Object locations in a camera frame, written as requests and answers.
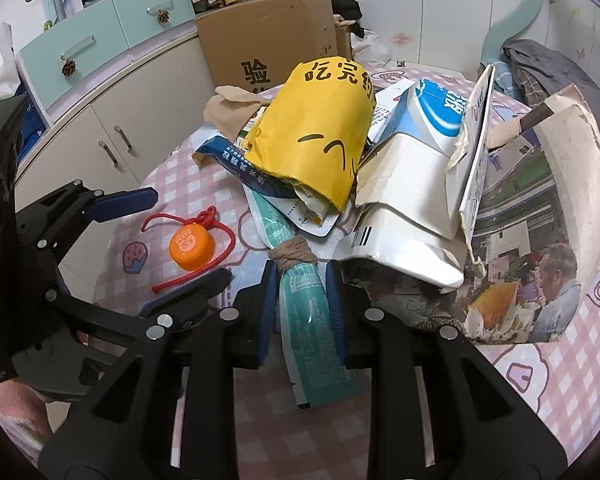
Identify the black cloth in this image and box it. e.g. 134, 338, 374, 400
331, 0, 367, 39

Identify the silver blister pack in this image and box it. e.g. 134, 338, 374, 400
280, 195, 342, 239

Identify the white blue carton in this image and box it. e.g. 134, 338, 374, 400
337, 77, 475, 291

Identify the light teal bed headboard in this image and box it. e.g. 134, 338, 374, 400
480, 0, 600, 86

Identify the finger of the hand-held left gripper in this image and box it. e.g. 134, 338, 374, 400
17, 181, 160, 267
46, 267, 233, 347

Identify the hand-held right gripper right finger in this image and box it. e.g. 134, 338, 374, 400
324, 261, 568, 480

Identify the orange bottle cap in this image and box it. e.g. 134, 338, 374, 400
169, 221, 216, 272

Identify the white printed leaflet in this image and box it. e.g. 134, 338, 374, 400
367, 82, 418, 143

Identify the red string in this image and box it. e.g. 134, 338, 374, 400
140, 205, 237, 295

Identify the brown twine knot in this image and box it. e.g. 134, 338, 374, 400
266, 238, 319, 269

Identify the brown cardboard box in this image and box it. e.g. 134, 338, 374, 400
195, 0, 354, 97

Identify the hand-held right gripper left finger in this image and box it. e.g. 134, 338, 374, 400
39, 261, 282, 480

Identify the pink checked tablecloth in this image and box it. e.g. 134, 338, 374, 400
94, 62, 600, 480

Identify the light teal drawer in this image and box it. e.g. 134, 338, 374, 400
19, 20, 112, 112
111, 0, 197, 52

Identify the dark clothes heap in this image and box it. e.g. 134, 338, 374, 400
500, 37, 600, 111

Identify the blue bag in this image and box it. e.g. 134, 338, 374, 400
16, 84, 49, 157

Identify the beige stocking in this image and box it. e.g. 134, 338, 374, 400
486, 120, 527, 150
195, 85, 277, 167

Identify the white plastic bag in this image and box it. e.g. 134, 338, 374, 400
352, 29, 392, 69

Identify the flattened white box panel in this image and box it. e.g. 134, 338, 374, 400
446, 63, 497, 257

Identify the yellow cardboard carton piece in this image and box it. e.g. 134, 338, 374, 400
242, 55, 377, 215

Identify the teal sachet packet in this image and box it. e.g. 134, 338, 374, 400
245, 187, 362, 409

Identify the dark blue medicine box strip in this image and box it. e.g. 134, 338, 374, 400
196, 135, 301, 202

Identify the beige cabinet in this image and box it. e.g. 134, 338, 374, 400
14, 25, 222, 272

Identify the crumpled newspaper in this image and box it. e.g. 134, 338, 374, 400
340, 84, 600, 347

